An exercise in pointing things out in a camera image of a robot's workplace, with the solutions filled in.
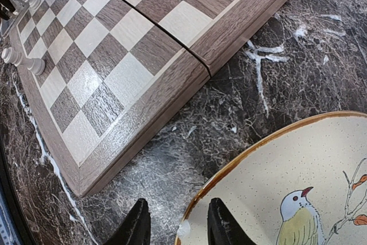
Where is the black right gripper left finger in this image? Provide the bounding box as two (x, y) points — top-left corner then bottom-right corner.
(104, 199), (151, 245)

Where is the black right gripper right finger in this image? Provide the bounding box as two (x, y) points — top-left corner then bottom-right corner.
(207, 197), (256, 245)

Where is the wooden chess board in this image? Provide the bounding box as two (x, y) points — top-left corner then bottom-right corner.
(11, 0), (287, 197)

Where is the round bird pattern plate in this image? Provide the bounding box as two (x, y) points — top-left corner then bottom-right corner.
(175, 111), (366, 244)

